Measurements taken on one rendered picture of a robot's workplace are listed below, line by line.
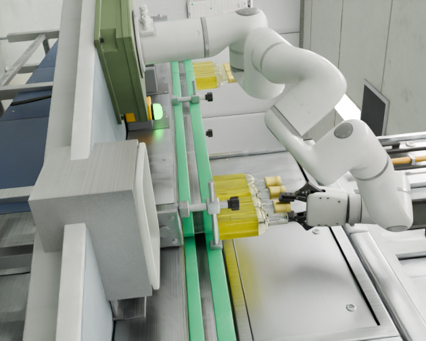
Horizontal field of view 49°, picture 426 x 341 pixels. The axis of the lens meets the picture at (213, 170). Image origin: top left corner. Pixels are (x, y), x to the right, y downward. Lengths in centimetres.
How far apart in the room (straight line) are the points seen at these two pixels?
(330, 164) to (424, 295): 49
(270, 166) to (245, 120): 583
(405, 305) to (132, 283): 65
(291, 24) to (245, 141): 194
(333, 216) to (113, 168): 64
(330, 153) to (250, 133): 673
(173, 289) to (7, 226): 81
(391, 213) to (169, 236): 48
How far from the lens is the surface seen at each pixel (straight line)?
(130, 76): 109
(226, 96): 734
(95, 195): 73
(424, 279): 134
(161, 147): 122
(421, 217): 155
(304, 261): 126
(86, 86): 95
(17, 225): 161
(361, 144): 94
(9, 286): 139
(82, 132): 87
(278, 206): 122
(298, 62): 94
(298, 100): 93
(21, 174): 127
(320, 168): 94
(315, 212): 122
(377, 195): 106
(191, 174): 113
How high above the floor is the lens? 92
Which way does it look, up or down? 3 degrees up
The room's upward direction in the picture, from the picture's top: 84 degrees clockwise
